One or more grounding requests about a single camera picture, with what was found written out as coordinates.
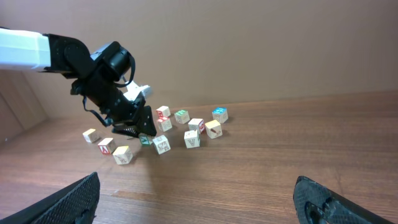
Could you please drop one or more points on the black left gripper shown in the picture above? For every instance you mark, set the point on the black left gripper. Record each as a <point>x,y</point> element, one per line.
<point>98,77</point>

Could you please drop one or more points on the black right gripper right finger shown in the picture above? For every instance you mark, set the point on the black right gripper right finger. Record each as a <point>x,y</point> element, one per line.
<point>316,204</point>

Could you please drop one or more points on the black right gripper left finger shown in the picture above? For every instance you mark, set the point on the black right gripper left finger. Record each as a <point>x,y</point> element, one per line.
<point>74,204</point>

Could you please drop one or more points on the green V block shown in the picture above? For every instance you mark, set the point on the green V block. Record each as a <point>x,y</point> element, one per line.
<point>146,140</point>

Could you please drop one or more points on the red I block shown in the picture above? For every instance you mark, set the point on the red I block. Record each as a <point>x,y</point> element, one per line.
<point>164,124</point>

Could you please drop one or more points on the yellow S block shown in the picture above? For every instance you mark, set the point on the yellow S block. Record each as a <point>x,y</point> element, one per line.
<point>122,155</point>

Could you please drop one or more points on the red A block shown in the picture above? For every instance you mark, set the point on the red A block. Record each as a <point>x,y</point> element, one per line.
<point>107,146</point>

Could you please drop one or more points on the red shell block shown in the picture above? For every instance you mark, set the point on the red shell block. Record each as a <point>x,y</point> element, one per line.
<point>196,124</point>

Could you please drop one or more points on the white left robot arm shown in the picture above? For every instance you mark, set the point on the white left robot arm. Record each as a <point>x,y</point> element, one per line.
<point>46,53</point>

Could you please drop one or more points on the green N block number 8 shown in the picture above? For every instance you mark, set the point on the green N block number 8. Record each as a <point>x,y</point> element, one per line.
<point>161,144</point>

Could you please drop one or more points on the red M block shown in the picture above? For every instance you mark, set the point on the red M block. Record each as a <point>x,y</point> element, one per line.
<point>163,111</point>

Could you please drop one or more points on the green N top block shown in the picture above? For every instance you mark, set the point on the green N top block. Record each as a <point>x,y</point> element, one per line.
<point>182,116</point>

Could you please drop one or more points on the yellow-top block number 3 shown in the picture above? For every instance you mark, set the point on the yellow-top block number 3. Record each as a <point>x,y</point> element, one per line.
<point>91,135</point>

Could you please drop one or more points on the yellow W block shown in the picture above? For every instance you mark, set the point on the yellow W block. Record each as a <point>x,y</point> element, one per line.
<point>192,139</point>

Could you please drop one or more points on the yellow-top block right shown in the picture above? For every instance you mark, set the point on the yellow-top block right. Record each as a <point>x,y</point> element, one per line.
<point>213,129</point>

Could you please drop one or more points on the blue-top block right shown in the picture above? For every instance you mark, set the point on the blue-top block right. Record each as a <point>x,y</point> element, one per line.
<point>220,114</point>

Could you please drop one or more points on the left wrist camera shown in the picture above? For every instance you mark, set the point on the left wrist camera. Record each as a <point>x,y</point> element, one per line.
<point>134,90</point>

